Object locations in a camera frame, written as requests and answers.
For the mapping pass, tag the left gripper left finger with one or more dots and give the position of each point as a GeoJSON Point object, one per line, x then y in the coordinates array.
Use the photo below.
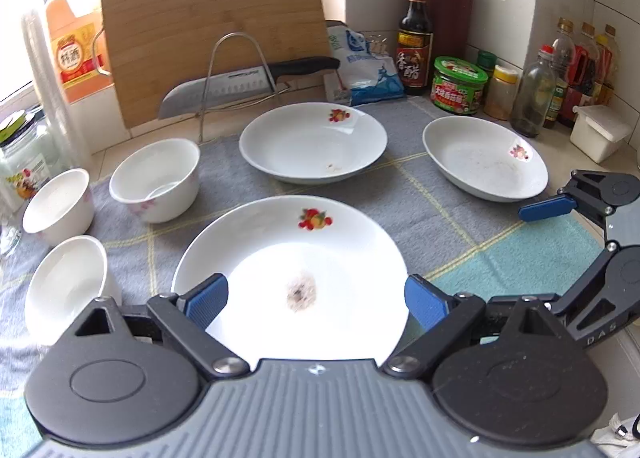
{"type": "Point", "coordinates": [183, 320]}

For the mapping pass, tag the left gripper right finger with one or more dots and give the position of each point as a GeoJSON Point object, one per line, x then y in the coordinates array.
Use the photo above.
{"type": "Point", "coordinates": [448, 323]}

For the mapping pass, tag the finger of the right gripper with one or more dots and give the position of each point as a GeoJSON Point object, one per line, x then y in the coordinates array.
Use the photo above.
{"type": "Point", "coordinates": [603, 300]}
{"type": "Point", "coordinates": [610, 200]}

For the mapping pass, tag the large white fruit plate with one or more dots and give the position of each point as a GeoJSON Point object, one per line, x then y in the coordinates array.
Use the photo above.
{"type": "Point", "coordinates": [309, 278]}

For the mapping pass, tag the white oval dish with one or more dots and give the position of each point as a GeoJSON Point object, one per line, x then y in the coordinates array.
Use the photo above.
{"type": "Point", "coordinates": [485, 159]}

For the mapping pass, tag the white floral bowl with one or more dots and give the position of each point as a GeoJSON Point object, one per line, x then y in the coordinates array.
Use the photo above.
{"type": "Point", "coordinates": [159, 182]}

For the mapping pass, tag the white round plate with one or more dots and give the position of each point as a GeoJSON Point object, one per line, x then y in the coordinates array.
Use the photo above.
{"type": "Point", "coordinates": [313, 143]}

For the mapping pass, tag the santoku kitchen knife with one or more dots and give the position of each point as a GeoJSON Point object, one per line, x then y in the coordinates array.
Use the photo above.
{"type": "Point", "coordinates": [186, 97]}

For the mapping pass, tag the white lidded seasoning box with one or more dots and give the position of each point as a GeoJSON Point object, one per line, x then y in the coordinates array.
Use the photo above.
{"type": "Point", "coordinates": [598, 131]}

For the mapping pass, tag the clear glass oil bottle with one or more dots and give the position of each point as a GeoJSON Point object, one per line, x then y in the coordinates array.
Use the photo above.
{"type": "Point", "coordinates": [534, 94]}

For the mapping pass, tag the red label sauce bottle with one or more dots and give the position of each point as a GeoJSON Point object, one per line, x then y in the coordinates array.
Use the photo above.
{"type": "Point", "coordinates": [581, 75]}

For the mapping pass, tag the yellow spice jar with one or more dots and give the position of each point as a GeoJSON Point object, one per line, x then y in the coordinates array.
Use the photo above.
{"type": "Point", "coordinates": [501, 93]}

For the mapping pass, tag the yellow cap oil bottle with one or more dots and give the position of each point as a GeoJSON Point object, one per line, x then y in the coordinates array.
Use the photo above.
{"type": "Point", "coordinates": [609, 56]}

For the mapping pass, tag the green label small bottle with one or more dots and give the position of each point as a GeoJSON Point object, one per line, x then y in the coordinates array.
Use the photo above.
{"type": "Point", "coordinates": [563, 58]}

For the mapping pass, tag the green cap jar behind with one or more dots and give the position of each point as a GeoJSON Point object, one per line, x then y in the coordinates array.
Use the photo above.
{"type": "Point", "coordinates": [487, 62]}

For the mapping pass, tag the green lid sauce jar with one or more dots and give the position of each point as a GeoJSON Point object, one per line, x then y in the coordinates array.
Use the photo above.
{"type": "Point", "coordinates": [457, 85]}

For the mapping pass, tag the glass jar with label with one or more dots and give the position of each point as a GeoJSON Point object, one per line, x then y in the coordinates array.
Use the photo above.
{"type": "Point", "coordinates": [29, 156]}

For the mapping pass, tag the dark vinegar bottle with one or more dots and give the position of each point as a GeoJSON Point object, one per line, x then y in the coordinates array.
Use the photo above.
{"type": "Point", "coordinates": [414, 47]}

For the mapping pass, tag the white blue salt bag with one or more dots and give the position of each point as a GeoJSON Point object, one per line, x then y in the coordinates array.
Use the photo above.
{"type": "Point", "coordinates": [363, 77]}

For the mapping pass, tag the bamboo cutting board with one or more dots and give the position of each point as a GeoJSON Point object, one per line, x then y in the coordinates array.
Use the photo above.
{"type": "Point", "coordinates": [155, 45]}

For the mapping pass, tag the orange cooking wine jug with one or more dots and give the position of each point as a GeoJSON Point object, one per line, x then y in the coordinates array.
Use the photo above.
{"type": "Point", "coordinates": [78, 46]}

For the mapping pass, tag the wire board rack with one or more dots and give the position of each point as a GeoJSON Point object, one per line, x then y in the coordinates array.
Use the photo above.
{"type": "Point", "coordinates": [238, 89]}

